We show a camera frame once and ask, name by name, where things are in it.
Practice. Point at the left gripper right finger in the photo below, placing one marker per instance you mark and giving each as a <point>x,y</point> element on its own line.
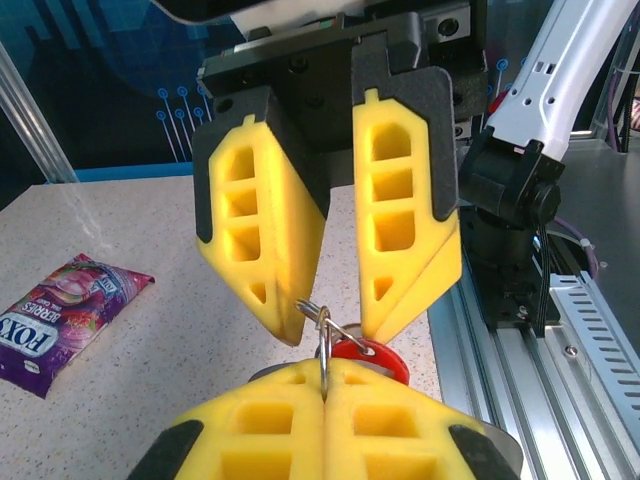
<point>400,430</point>

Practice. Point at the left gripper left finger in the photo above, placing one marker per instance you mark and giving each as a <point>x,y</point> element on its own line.
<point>250,430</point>

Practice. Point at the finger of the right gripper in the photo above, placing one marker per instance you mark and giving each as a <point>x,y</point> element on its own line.
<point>250,210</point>
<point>400,200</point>

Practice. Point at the red key tag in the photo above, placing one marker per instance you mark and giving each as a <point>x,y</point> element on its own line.
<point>380,360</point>

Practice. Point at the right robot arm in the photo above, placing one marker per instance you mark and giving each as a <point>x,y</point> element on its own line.
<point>550,75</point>

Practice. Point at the purple candy bag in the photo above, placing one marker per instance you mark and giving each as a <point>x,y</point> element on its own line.
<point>60,320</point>

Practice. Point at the aluminium mounting rail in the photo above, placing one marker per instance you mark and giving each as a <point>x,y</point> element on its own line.
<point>500,390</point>

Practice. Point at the aluminium frame post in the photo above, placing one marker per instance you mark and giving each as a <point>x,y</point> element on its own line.
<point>35,125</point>

